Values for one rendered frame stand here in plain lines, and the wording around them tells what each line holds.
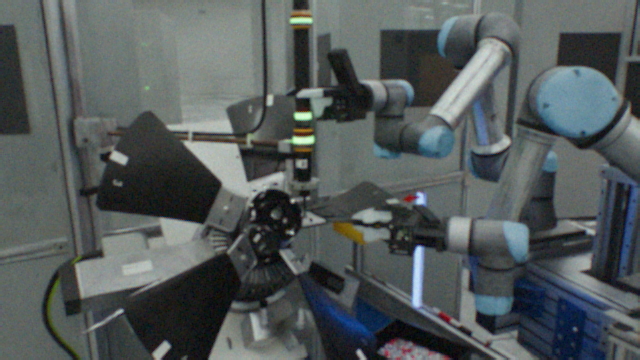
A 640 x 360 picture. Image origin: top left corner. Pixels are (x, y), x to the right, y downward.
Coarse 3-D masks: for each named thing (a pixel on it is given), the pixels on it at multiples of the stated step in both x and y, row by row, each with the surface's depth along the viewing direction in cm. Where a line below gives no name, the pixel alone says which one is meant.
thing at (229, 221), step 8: (224, 192) 105; (232, 192) 105; (216, 200) 106; (224, 200) 106; (232, 200) 106; (240, 200) 106; (216, 208) 106; (232, 208) 107; (240, 208) 107; (208, 216) 107; (216, 216) 107; (224, 216) 107; (232, 216) 107; (240, 216) 107; (216, 224) 107; (224, 224) 108; (232, 224) 108
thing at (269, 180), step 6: (276, 174) 113; (282, 174) 113; (258, 180) 115; (264, 180) 114; (270, 180) 113; (276, 180) 113; (282, 180) 112; (252, 186) 115; (258, 186) 114; (270, 186) 113; (276, 186) 112; (282, 186) 111; (252, 192) 114; (258, 192) 114
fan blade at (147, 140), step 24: (144, 120) 103; (120, 144) 101; (144, 144) 102; (168, 144) 103; (120, 168) 101; (144, 168) 102; (168, 168) 103; (192, 168) 104; (120, 192) 102; (144, 192) 103; (168, 192) 104; (192, 192) 104; (216, 192) 105; (168, 216) 105; (192, 216) 106
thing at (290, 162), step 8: (280, 144) 110; (288, 144) 109; (280, 152) 110; (288, 152) 110; (288, 160) 110; (288, 168) 110; (288, 176) 111; (296, 176) 112; (296, 184) 108; (304, 184) 108; (312, 184) 108
